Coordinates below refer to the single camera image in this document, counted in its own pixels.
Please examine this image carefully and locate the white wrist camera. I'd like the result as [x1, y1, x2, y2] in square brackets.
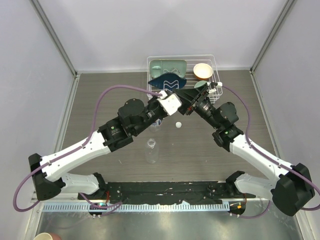
[157, 90, 182, 116]
[206, 81, 223, 96]

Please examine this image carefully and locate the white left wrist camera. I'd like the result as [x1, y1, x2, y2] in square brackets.
[157, 90, 182, 116]

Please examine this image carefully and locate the labelled clear plastic bottle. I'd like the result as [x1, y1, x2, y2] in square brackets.
[149, 119, 162, 133]

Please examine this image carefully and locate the pink cup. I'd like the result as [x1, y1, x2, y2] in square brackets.
[48, 232, 62, 240]

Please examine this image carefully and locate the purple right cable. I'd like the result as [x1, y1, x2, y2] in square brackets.
[220, 85, 320, 219]

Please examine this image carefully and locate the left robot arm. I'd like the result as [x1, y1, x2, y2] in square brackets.
[28, 97, 177, 201]

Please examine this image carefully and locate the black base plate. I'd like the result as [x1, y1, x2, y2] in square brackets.
[86, 181, 256, 205]

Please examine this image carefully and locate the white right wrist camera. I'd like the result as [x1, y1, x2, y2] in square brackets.
[206, 81, 223, 96]

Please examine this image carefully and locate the white loose bottle cap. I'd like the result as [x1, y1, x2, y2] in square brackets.
[175, 121, 182, 129]

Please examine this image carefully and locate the green round bowl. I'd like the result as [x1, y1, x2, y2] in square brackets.
[194, 80, 209, 89]

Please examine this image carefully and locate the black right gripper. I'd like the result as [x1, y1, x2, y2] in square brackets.
[172, 84, 221, 130]

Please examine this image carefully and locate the purple cable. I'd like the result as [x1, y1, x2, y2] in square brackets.
[220, 85, 320, 219]
[12, 84, 164, 216]

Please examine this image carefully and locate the orange bowl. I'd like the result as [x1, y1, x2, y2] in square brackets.
[193, 63, 213, 80]

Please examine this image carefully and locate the green rectangular tray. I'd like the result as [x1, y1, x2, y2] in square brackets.
[149, 59, 187, 79]

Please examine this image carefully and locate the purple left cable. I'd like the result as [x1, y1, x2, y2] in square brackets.
[12, 84, 164, 216]

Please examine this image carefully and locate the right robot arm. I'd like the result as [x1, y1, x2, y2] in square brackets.
[173, 86, 320, 217]

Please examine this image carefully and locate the dark blue leaf plate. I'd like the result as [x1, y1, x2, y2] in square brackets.
[148, 72, 187, 91]

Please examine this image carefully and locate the beige cup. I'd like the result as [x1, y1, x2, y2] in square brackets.
[33, 232, 54, 240]

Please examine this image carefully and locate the white wire dish rack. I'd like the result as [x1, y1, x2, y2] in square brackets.
[146, 54, 220, 92]

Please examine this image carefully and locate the perforated cable duct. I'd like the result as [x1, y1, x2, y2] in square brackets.
[42, 201, 230, 213]

